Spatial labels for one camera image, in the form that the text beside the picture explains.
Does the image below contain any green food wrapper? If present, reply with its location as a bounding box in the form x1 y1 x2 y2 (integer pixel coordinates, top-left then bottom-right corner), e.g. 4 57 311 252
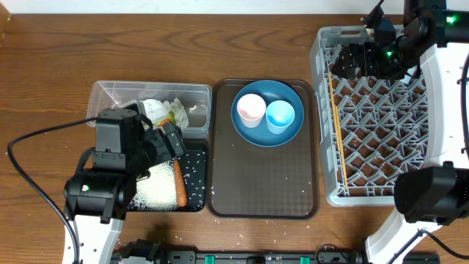
156 98 189 129

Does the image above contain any white tissue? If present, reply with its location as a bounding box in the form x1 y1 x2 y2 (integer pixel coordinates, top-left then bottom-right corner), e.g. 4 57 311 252
143 99 172 124

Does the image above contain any orange carrot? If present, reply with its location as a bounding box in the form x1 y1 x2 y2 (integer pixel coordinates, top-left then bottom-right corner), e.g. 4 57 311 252
173 159 188 208

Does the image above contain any pile of white rice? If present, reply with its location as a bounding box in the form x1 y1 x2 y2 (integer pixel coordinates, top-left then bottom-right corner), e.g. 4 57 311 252
131 150 206 212

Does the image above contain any wooden chopstick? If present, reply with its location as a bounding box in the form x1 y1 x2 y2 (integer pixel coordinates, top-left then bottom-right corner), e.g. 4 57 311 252
328 72 336 121
333 105 348 191

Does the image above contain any pink plastic cup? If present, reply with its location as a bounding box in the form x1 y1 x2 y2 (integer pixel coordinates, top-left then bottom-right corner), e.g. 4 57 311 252
237 94 267 128

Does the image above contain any light blue plastic cup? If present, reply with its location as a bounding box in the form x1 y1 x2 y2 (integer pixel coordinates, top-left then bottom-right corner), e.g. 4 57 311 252
265 100 295 134

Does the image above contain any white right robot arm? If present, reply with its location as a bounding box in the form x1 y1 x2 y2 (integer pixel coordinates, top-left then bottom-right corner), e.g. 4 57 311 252
332 1 468 263

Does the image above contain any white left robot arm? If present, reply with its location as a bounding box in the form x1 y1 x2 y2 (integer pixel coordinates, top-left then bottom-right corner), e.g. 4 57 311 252
62 109 186 263

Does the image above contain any clear plastic waste bin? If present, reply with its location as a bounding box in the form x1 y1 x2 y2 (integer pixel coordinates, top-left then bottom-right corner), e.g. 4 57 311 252
86 81 212 139

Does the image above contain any grey plastic dishwasher rack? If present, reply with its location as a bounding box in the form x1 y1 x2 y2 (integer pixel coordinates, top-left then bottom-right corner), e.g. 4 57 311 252
309 26 428 207

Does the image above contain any black plastic tray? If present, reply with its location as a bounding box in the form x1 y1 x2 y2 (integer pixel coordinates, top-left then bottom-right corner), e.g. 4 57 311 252
126 142 209 213

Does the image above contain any brown serving tray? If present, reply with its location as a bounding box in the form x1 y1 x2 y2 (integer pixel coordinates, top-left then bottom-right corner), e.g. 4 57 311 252
207 78 319 219

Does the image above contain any dark blue plate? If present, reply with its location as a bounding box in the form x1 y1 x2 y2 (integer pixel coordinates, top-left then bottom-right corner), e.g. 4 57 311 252
231 80 305 147

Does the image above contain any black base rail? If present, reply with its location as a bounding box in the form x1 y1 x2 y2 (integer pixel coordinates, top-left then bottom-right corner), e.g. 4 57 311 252
111 251 366 264

